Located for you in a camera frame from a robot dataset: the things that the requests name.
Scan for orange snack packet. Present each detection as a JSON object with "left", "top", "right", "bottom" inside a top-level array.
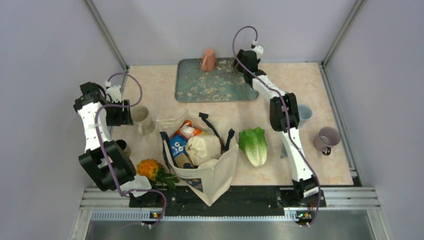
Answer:
[{"left": 175, "top": 120, "right": 204, "bottom": 140}]

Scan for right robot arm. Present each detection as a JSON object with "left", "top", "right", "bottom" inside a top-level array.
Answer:
[{"left": 233, "top": 49, "right": 321, "bottom": 206}]

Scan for teal floral serving tray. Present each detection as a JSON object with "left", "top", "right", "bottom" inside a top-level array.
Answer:
[{"left": 174, "top": 57, "right": 259, "bottom": 103}]

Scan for pineapple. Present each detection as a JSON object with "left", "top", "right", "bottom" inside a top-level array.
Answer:
[{"left": 136, "top": 158, "right": 179, "bottom": 190}]

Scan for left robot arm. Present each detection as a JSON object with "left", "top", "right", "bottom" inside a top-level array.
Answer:
[{"left": 73, "top": 82, "right": 161, "bottom": 207}]

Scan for light blue mug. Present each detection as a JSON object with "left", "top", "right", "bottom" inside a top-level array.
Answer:
[{"left": 297, "top": 104, "right": 313, "bottom": 128}]

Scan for cream canvas tote bag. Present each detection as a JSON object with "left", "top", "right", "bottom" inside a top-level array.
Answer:
[{"left": 156, "top": 109, "right": 239, "bottom": 207}]

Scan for salmon pink mug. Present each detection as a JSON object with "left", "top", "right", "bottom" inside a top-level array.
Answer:
[{"left": 200, "top": 48, "right": 217, "bottom": 72}]

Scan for green romaine lettuce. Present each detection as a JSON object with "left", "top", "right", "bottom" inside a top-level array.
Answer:
[{"left": 238, "top": 126, "right": 268, "bottom": 167}]

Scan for white ceramic mug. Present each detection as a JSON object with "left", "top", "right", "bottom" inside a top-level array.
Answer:
[{"left": 280, "top": 144, "right": 288, "bottom": 159}]

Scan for cream dragon print mug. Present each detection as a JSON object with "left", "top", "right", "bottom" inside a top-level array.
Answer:
[{"left": 131, "top": 105, "right": 155, "bottom": 136}]

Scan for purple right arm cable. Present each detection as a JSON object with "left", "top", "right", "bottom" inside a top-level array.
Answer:
[{"left": 231, "top": 25, "right": 323, "bottom": 228}]

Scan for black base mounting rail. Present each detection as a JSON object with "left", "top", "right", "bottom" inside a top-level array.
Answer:
[{"left": 129, "top": 185, "right": 327, "bottom": 217}]

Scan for cream paper wrapped package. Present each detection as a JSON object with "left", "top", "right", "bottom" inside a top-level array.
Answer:
[{"left": 185, "top": 134, "right": 222, "bottom": 167}]

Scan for blue cookie snack bag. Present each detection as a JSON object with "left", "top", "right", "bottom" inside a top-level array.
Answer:
[{"left": 169, "top": 134, "right": 188, "bottom": 160}]

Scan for brown striped mug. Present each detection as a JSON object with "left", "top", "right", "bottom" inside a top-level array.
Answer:
[{"left": 115, "top": 139, "right": 131, "bottom": 157}]

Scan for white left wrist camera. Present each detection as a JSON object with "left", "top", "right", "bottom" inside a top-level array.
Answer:
[{"left": 105, "top": 81, "right": 123, "bottom": 104}]

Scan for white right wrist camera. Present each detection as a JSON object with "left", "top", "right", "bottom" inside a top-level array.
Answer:
[{"left": 250, "top": 40, "right": 264, "bottom": 60}]

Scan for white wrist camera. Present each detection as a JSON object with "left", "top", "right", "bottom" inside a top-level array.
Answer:
[
  {"left": 105, "top": 81, "right": 123, "bottom": 104},
  {"left": 250, "top": 40, "right": 264, "bottom": 60}
]

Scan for mauve purple mug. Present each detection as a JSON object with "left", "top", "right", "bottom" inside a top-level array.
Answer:
[{"left": 312, "top": 126, "right": 341, "bottom": 156}]

